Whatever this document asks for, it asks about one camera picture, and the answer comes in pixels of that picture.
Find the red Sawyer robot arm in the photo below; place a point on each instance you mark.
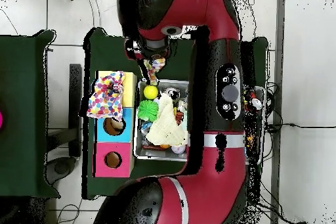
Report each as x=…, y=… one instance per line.
x=210, y=182

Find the wooden box with three holes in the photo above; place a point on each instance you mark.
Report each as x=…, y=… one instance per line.
x=123, y=134

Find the cream waffle cloth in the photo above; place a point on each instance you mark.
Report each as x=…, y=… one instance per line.
x=166, y=126

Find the green spiky ball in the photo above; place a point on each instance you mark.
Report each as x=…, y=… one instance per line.
x=147, y=110

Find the yellow ball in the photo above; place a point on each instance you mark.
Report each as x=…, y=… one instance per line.
x=151, y=92

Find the dark green table cloth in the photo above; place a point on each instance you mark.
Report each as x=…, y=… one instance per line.
x=110, y=55
x=21, y=76

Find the grey rounded base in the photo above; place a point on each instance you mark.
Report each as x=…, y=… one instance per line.
x=61, y=167

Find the pink round object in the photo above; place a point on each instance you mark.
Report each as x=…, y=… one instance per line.
x=0, y=120

